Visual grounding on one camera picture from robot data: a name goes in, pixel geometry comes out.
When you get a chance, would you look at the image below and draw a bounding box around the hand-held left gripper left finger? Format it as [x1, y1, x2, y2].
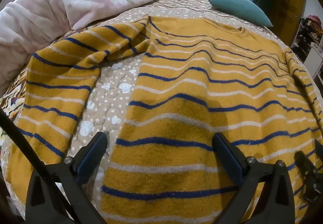
[25, 131, 109, 224]

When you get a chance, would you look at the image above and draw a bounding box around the beige geometric bed sheet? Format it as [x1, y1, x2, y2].
[151, 0, 243, 16]

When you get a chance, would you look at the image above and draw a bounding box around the teal pillow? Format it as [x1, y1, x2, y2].
[209, 0, 274, 28]

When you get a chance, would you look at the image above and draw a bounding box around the beige dotted quilt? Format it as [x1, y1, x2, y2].
[0, 6, 303, 224]

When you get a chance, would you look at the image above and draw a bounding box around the colourful diamond pattern blanket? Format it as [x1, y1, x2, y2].
[0, 68, 32, 139]

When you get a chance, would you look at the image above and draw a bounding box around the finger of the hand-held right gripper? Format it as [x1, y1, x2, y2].
[294, 150, 323, 205]

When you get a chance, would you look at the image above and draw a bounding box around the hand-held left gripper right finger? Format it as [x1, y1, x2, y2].
[212, 132, 296, 224]

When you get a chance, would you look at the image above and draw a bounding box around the cluttered white shelf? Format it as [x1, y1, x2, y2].
[290, 14, 323, 79]

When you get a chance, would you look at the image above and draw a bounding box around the yellow striped knit sweater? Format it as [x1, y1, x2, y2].
[5, 15, 323, 224]

